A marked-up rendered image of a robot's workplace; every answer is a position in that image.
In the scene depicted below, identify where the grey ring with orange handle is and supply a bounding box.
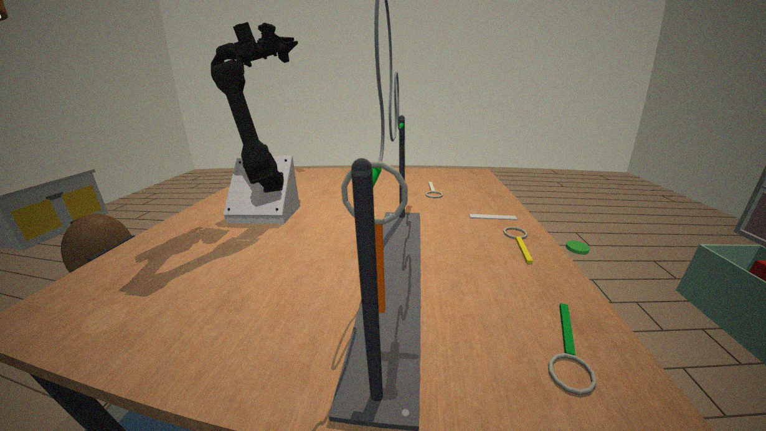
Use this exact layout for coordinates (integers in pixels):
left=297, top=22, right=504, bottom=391
left=341, top=161, right=408, bottom=313

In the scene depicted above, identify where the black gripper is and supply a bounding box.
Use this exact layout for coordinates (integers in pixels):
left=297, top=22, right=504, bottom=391
left=256, top=34, right=298, bottom=63

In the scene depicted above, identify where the white flat bar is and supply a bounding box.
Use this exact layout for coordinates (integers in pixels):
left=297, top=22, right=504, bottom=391
left=469, top=214, right=517, bottom=220

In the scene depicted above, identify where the yellow handle with grey loop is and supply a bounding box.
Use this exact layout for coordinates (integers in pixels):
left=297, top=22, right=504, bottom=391
left=503, top=227, right=533, bottom=263

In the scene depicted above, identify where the grey ring with green handle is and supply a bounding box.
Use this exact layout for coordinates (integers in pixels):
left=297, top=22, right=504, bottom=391
left=549, top=303, right=597, bottom=394

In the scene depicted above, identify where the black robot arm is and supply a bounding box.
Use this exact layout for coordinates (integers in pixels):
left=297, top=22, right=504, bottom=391
left=210, top=22, right=284, bottom=192

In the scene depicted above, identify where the cream loop with flat handle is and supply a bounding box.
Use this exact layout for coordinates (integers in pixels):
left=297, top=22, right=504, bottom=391
left=426, top=182, right=443, bottom=197

